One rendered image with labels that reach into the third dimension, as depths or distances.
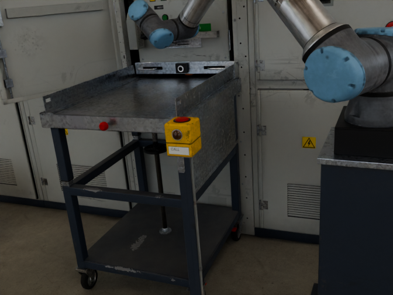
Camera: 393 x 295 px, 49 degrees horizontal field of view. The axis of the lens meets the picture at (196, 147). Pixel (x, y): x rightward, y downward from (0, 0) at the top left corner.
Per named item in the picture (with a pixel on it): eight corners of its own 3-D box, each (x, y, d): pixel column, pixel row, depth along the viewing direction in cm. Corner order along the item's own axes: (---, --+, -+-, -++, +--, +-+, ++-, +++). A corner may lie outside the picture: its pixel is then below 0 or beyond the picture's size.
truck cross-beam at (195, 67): (234, 73, 207) (234, 61, 205) (135, 74, 226) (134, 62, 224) (237, 71, 211) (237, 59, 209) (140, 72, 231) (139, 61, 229)
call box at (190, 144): (192, 158, 122) (189, 124, 118) (166, 157, 125) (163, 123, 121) (202, 148, 129) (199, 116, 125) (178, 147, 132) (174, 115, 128)
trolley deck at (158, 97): (187, 134, 146) (186, 117, 144) (41, 127, 169) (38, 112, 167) (241, 90, 205) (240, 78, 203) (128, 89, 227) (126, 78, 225)
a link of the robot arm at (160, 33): (181, 30, 174) (165, 11, 179) (158, 34, 168) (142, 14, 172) (175, 48, 181) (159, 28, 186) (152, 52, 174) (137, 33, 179)
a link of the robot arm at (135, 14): (134, 24, 174) (121, 8, 177) (148, 37, 185) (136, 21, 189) (151, 7, 172) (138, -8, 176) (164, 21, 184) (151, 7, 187)
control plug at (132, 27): (138, 50, 210) (133, 12, 204) (129, 50, 212) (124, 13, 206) (145, 47, 217) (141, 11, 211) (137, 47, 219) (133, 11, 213)
